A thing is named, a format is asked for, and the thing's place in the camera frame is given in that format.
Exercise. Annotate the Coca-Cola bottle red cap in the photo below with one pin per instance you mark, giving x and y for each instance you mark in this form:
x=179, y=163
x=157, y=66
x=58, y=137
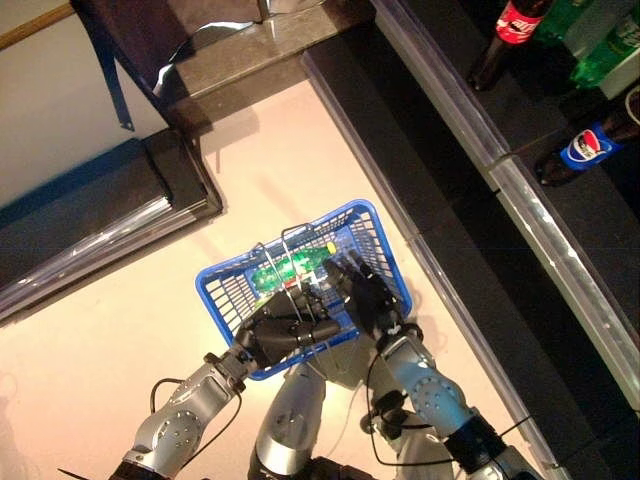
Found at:
x=520, y=20

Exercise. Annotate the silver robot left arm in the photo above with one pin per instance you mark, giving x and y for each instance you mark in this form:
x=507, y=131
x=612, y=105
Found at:
x=170, y=430

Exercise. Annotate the silver robot left leg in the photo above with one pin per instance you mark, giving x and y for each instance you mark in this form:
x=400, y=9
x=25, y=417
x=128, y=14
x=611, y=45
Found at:
x=290, y=425

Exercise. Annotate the dark low display shelf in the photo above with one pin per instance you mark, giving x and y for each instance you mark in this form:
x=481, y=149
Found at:
x=100, y=215

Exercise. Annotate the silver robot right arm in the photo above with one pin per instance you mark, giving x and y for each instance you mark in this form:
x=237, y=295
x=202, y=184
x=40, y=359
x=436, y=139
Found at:
x=430, y=390

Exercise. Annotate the green Sprite bottle yellow cap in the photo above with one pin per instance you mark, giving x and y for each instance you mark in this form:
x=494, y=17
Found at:
x=565, y=22
x=300, y=262
x=610, y=50

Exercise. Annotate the blue plastic shopping basket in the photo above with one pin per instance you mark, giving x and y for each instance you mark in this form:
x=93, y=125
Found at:
x=225, y=300

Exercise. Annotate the silver robot right leg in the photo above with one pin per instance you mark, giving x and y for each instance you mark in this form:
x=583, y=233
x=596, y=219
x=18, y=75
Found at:
x=420, y=450

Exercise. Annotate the silver robot leg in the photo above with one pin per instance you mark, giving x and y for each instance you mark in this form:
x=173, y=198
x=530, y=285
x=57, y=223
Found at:
x=420, y=450
x=290, y=425

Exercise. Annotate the Pepsi cola bottle blue cap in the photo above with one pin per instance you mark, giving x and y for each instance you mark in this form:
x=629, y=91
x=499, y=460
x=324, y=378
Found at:
x=585, y=147

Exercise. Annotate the black robot waist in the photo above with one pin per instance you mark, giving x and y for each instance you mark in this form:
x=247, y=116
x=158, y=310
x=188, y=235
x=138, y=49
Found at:
x=350, y=470

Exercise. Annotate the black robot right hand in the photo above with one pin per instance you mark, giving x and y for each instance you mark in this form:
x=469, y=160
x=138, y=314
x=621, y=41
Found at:
x=367, y=300

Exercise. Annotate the dark stone floor plinth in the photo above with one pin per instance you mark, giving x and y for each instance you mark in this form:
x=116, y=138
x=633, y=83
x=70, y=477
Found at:
x=260, y=65

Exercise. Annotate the black base shelf board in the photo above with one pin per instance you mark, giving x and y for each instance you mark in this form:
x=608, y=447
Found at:
x=400, y=125
x=525, y=325

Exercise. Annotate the dark curtain sheet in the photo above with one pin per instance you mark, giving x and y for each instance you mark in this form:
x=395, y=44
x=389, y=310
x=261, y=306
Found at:
x=140, y=30

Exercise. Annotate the dark shelf board clear rail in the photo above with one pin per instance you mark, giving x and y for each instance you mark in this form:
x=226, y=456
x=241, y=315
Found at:
x=530, y=100
x=600, y=240

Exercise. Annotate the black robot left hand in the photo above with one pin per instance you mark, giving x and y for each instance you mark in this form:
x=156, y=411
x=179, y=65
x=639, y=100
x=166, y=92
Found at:
x=280, y=330

